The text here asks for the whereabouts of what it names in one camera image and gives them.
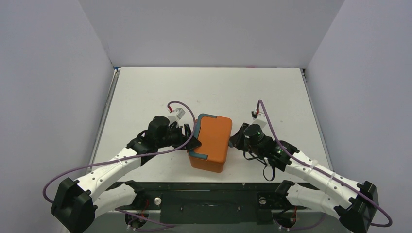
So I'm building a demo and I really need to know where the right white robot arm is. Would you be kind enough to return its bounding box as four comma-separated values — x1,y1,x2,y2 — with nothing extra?
229,123,379,233

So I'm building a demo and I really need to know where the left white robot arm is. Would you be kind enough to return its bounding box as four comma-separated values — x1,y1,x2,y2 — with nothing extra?
51,116,202,233

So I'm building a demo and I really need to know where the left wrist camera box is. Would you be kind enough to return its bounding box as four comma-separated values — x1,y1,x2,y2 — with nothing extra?
167,108,186,124

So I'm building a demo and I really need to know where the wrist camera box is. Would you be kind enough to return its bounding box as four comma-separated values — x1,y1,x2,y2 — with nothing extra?
167,108,186,124
251,110,268,129

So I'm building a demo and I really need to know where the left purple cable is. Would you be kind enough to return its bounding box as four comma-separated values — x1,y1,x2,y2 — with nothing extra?
42,100,198,232

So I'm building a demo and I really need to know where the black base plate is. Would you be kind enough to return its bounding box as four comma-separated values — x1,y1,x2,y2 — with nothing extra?
120,181,337,224

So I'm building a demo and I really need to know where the orange plastic medicine box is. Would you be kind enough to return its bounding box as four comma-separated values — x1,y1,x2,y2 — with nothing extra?
188,114,232,173

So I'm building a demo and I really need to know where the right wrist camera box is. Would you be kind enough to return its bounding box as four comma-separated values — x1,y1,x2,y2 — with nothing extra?
251,110,268,129

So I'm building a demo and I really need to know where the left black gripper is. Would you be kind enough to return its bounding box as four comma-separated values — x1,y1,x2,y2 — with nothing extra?
157,124,201,151

